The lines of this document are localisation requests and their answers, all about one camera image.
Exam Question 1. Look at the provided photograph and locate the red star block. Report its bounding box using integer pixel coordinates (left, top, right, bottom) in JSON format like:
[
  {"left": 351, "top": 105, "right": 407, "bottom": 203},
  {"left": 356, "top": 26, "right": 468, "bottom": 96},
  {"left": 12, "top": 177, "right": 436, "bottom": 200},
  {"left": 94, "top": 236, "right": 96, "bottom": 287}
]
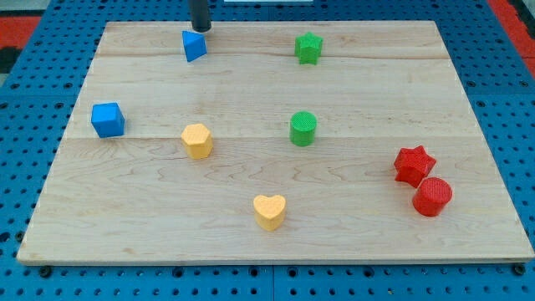
[{"left": 394, "top": 145, "right": 436, "bottom": 188}]

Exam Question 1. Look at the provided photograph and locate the yellow hexagon block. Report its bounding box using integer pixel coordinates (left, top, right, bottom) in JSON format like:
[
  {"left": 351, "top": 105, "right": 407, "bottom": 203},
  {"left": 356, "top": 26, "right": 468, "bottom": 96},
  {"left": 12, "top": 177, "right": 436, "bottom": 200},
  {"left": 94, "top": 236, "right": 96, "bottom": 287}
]
[{"left": 181, "top": 123, "right": 213, "bottom": 160}]

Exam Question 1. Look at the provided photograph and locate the blue cube block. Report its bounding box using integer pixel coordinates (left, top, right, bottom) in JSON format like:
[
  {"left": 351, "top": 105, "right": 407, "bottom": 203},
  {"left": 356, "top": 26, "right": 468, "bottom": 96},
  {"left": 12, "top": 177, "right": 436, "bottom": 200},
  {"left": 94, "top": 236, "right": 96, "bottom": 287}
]
[{"left": 91, "top": 102, "right": 125, "bottom": 138}]

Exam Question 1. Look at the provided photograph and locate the light wooden board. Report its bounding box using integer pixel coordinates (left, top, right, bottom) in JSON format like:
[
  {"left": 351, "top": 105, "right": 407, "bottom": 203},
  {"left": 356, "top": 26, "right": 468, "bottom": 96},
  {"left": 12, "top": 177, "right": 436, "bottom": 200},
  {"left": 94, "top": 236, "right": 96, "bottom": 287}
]
[{"left": 18, "top": 21, "right": 534, "bottom": 266}]

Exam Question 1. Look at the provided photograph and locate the blue triangle block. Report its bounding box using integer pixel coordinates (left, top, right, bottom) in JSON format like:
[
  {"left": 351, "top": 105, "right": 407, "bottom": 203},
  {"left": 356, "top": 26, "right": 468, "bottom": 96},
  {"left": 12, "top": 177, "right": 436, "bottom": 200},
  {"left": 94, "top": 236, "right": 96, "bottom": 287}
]
[{"left": 182, "top": 31, "right": 207, "bottom": 62}]

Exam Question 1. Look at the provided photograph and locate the red cylinder block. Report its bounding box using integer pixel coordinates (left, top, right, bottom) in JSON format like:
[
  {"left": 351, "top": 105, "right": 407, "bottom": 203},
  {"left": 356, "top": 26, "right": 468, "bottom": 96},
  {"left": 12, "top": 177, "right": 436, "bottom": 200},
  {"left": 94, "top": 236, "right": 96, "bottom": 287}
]
[{"left": 412, "top": 177, "right": 453, "bottom": 217}]

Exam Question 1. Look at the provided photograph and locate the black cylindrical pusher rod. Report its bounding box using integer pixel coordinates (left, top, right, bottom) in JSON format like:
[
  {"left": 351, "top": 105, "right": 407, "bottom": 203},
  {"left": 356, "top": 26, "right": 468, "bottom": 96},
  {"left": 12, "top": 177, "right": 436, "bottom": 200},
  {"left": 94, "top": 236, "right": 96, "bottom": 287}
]
[{"left": 187, "top": 0, "right": 211, "bottom": 33}]

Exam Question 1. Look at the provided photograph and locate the yellow heart block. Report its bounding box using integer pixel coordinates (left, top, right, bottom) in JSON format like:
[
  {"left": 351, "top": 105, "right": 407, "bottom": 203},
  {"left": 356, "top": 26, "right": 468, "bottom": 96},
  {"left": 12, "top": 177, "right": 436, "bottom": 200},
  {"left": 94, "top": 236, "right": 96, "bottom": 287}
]
[{"left": 253, "top": 195, "right": 287, "bottom": 231}]

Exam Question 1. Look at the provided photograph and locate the green cylinder block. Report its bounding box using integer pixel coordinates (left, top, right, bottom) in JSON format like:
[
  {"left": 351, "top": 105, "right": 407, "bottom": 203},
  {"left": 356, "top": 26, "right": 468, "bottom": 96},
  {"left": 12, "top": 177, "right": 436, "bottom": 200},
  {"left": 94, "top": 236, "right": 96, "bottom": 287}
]
[{"left": 289, "top": 111, "right": 317, "bottom": 146}]

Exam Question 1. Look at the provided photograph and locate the green star block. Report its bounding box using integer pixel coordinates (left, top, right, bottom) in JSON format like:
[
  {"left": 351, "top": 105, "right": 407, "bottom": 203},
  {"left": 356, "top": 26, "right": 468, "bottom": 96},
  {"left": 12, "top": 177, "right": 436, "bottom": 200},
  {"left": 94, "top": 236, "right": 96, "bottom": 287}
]
[{"left": 294, "top": 32, "right": 324, "bottom": 65}]

